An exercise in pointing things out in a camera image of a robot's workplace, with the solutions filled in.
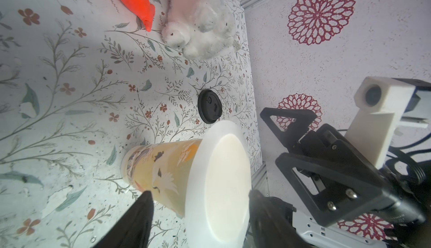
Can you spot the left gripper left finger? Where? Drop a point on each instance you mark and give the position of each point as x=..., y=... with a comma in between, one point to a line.
x=133, y=228

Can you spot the white grey plush rabbit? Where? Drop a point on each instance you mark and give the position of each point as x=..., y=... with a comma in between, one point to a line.
x=201, y=29

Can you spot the black cup lid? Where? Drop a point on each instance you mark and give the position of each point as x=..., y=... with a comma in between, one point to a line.
x=209, y=106

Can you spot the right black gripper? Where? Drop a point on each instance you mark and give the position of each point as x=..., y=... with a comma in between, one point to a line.
x=349, y=184

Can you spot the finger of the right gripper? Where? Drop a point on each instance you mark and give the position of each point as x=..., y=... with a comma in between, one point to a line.
x=297, y=136

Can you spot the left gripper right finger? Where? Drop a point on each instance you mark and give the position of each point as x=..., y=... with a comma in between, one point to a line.
x=270, y=229

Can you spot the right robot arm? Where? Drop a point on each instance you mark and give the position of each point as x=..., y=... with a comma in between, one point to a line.
x=334, y=237

